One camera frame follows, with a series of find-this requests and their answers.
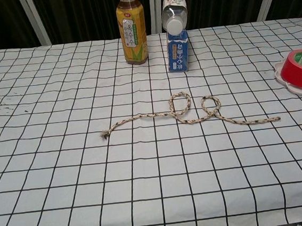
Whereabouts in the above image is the beige speckled braided rope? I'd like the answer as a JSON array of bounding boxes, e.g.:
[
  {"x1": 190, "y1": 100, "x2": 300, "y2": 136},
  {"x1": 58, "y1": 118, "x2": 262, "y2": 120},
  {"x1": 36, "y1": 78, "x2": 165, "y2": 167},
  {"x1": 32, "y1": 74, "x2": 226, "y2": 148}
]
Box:
[{"x1": 96, "y1": 82, "x2": 282, "y2": 141}]

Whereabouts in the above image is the clear floral label bottle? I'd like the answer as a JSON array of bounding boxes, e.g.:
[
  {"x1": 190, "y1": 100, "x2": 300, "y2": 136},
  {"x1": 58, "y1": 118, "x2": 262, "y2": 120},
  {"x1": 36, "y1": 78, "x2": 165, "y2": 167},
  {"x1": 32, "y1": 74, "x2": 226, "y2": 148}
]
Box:
[{"x1": 159, "y1": 0, "x2": 190, "y2": 36}]

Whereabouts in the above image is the black pleated curtain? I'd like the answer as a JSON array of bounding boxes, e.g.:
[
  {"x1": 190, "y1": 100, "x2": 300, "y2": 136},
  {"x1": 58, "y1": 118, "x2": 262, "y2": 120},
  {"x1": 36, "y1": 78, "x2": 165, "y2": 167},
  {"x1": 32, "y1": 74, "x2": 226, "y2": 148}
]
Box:
[{"x1": 0, "y1": 0, "x2": 302, "y2": 52}]

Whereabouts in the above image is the yellow corn tea bottle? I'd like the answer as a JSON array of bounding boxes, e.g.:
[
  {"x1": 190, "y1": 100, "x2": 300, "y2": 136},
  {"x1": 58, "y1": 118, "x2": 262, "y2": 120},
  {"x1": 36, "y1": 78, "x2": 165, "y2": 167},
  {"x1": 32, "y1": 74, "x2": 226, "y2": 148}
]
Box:
[{"x1": 115, "y1": 0, "x2": 150, "y2": 66}]

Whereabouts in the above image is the blue white drink carton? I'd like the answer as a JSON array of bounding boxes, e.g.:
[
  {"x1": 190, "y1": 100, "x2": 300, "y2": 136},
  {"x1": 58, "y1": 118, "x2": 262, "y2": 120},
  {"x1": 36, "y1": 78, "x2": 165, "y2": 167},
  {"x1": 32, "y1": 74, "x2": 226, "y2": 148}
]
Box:
[{"x1": 165, "y1": 29, "x2": 192, "y2": 75}]

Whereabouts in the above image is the red tape roll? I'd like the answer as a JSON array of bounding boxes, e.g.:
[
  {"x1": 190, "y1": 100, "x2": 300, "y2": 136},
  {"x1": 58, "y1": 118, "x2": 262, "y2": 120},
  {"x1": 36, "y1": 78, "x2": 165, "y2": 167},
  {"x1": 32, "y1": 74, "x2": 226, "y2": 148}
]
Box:
[{"x1": 279, "y1": 49, "x2": 302, "y2": 92}]

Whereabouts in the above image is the white scalloped plastic plate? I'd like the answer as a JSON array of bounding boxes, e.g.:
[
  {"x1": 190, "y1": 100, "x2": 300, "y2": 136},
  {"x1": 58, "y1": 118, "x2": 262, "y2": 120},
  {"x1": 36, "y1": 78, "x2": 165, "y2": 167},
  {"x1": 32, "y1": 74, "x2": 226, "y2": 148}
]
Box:
[{"x1": 273, "y1": 56, "x2": 302, "y2": 104}]

